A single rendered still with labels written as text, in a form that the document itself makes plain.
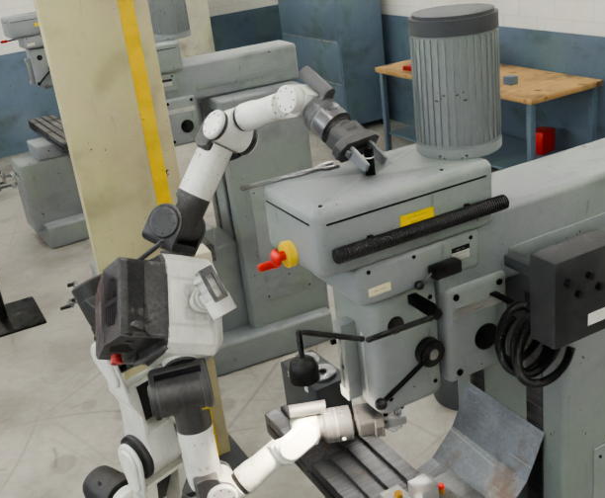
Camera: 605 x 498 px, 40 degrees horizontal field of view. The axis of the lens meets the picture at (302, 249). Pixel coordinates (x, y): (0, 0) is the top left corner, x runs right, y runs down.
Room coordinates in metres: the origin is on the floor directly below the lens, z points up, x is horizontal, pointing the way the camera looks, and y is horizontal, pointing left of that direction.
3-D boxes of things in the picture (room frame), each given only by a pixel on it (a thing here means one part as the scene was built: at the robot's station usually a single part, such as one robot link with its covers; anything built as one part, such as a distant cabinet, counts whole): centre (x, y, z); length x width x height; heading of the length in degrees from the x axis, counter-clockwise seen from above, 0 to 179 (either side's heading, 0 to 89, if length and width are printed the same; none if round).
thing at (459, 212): (1.66, -0.27, 1.79); 0.45 x 0.04 x 0.04; 115
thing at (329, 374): (2.22, 0.01, 1.05); 0.22 x 0.12 x 0.20; 28
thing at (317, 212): (1.79, -0.19, 1.81); 0.47 x 0.26 x 0.16; 115
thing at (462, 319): (1.86, -0.35, 1.47); 0.24 x 0.19 x 0.26; 25
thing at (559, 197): (2.00, -0.63, 1.66); 0.80 x 0.23 x 0.20; 115
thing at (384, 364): (1.78, -0.18, 1.47); 0.21 x 0.19 x 0.32; 25
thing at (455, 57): (1.89, -0.40, 2.05); 0.20 x 0.20 x 0.32
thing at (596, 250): (1.61, -0.59, 1.62); 0.20 x 0.09 x 0.21; 115
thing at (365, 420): (1.78, -0.08, 1.23); 0.13 x 0.12 x 0.10; 4
